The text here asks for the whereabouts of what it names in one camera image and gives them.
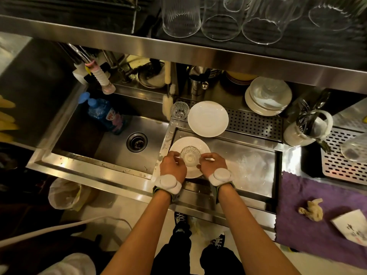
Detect person's left hand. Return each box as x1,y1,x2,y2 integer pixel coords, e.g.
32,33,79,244
159,151,188,184

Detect person's right hand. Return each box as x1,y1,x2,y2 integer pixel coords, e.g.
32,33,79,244
196,152,229,180

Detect white saucer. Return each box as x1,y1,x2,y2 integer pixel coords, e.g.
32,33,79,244
187,100,229,138
169,136,212,180

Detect stack of white plates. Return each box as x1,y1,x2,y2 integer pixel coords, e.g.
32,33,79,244
244,76,293,117

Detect group of tall clear glasses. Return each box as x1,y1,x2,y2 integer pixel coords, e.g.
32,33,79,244
162,0,367,45

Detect person's right forearm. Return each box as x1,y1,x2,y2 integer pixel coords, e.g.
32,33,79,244
218,183,302,275

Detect person's left forearm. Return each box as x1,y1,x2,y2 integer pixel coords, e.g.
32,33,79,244
102,188,172,275

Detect person's left leg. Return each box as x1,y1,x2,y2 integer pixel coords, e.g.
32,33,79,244
150,230,201,275

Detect person's leg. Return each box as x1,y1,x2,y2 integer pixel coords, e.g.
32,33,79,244
199,244,246,275
150,230,201,275

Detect person's right leg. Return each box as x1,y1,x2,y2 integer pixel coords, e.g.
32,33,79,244
199,244,246,275

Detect white right wrist tracker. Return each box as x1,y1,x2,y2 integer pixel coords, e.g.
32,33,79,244
208,168,236,204

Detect white wrist tracker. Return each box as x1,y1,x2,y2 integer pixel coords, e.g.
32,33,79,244
152,174,183,203
208,168,236,204

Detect white left wrist tracker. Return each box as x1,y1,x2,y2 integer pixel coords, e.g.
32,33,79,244
152,174,183,203

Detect recessed steel drainboard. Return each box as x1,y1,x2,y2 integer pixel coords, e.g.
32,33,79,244
163,127,283,214

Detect round sink drain strainer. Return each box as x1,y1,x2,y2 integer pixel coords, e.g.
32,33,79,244
126,132,148,153

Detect black white left shoe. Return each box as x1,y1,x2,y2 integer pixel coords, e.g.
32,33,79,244
174,212,192,235

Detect black white shoe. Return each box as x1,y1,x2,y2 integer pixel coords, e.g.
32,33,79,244
174,212,192,235
211,233,227,249

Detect perforated steel drip tray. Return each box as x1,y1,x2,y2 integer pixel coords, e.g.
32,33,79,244
175,97,284,142

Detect stainless steel sink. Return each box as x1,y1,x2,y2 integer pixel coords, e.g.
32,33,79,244
51,91,172,181

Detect white sponge bottle brush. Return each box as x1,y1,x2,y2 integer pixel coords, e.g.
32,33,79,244
162,61,177,121

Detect black white right shoe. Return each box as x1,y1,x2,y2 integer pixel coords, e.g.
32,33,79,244
211,233,227,249

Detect blue dish soap bottle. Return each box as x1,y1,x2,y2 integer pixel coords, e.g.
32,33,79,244
78,92,130,136

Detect stack of yellow rimmed dishes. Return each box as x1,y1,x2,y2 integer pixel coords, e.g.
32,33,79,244
225,71,258,86

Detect round steel bowl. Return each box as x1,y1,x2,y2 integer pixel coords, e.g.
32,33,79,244
137,61,167,89

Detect bunch of steel cutlery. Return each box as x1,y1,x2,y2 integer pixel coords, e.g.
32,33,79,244
295,90,332,135

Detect purple cloth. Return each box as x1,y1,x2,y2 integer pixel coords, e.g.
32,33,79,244
274,171,367,270

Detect crumpled beige tissue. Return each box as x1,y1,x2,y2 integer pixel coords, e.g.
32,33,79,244
298,198,324,222

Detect white plastic bag bin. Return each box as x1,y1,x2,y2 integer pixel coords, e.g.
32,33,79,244
48,177,92,212

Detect steel fork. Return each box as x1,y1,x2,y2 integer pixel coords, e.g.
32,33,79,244
315,139,333,155

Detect white ceramic cutlery jug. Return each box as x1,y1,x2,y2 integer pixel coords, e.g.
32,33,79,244
283,110,334,147

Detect slotted steel drip tray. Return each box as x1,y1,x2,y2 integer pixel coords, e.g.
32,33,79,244
321,126,367,186

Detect white plastic container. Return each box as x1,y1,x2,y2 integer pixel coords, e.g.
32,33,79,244
37,253,97,275

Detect clear measuring cup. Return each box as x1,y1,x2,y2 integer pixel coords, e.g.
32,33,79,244
340,131,367,163

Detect chrome faucet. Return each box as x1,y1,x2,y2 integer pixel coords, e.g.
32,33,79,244
57,42,98,66

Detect yellow rubber gloves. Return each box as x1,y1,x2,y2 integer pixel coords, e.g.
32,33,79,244
0,95,19,144

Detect white hose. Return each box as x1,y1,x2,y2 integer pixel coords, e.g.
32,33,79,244
0,216,132,248

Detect wire dish rack with tray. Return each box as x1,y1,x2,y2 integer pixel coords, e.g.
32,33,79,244
0,0,144,36

